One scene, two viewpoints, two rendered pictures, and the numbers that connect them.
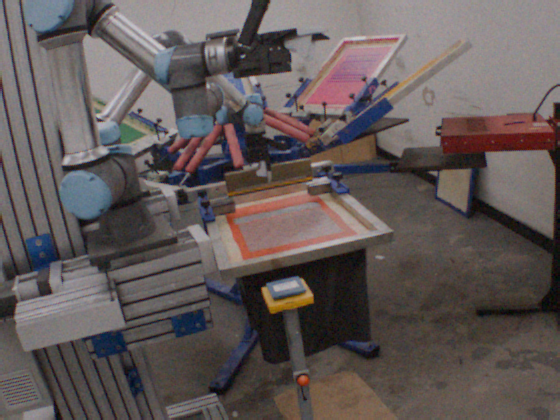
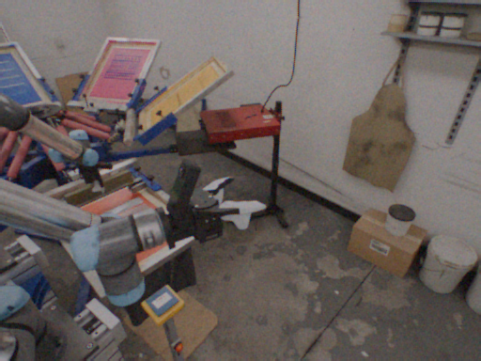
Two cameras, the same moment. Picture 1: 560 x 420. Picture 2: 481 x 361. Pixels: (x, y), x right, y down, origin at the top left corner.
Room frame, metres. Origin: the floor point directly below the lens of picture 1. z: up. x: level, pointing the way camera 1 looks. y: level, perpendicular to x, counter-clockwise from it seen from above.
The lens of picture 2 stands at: (0.67, 0.17, 2.06)
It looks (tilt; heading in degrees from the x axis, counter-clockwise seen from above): 35 degrees down; 323
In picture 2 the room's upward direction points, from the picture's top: straight up
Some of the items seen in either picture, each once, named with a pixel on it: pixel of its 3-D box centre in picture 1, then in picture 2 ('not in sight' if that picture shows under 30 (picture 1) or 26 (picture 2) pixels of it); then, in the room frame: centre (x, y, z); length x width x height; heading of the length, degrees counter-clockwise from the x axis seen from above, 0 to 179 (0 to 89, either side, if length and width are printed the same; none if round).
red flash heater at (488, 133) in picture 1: (498, 132); (240, 122); (2.60, -1.17, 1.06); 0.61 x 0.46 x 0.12; 69
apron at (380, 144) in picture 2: not in sight; (382, 127); (1.83, -2.03, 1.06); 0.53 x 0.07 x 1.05; 9
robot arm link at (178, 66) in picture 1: (183, 64); (108, 243); (1.14, 0.15, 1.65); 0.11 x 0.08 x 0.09; 82
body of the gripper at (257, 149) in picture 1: (257, 146); (88, 170); (2.24, 0.05, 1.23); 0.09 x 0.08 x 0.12; 99
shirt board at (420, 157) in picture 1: (362, 166); (149, 150); (2.86, -0.47, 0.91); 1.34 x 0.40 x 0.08; 69
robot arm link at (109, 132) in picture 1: (104, 143); not in sight; (1.79, 0.54, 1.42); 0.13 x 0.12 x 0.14; 31
